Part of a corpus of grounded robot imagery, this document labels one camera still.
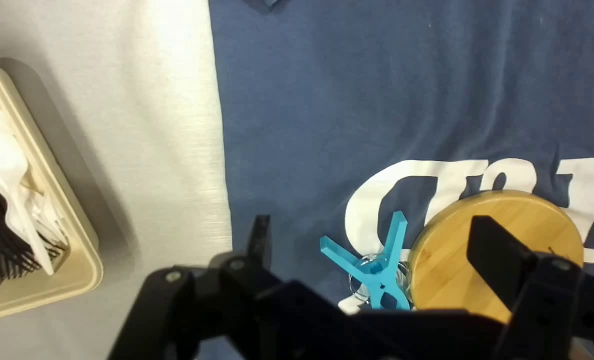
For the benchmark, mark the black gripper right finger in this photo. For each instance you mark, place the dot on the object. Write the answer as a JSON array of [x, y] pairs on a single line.
[[550, 299]]

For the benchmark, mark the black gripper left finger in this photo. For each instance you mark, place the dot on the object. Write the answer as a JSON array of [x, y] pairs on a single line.
[[237, 299]]

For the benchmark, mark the blue plastic clothes peg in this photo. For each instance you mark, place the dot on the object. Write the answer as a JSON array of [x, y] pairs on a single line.
[[380, 280]]

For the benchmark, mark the wooden mug tree stand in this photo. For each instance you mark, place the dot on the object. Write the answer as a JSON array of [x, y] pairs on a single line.
[[441, 274]]

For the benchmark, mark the beige cutlery tray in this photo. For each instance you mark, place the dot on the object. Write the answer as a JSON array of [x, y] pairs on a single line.
[[48, 251]]

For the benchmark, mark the blue t-shirt with print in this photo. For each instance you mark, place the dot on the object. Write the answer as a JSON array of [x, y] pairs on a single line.
[[343, 112]]

